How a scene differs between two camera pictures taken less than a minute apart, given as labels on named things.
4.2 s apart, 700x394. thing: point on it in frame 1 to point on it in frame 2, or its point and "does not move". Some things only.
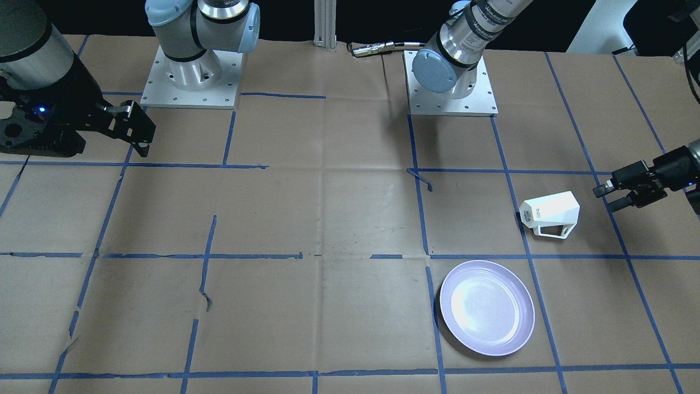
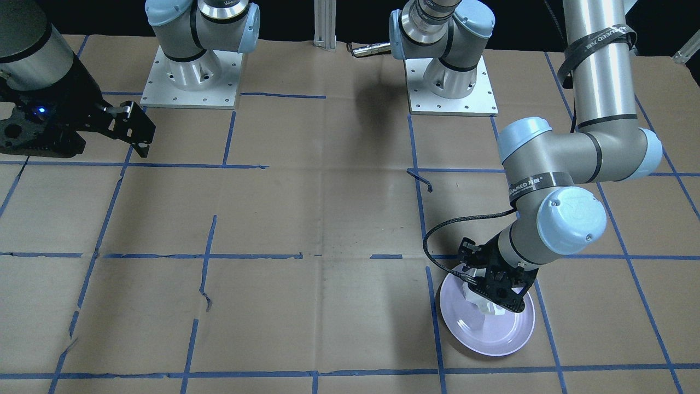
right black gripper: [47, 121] does not move
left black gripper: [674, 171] to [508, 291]
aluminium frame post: [325, 24] does not move
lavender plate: [487, 306] does not move
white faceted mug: [554, 216] to [486, 306]
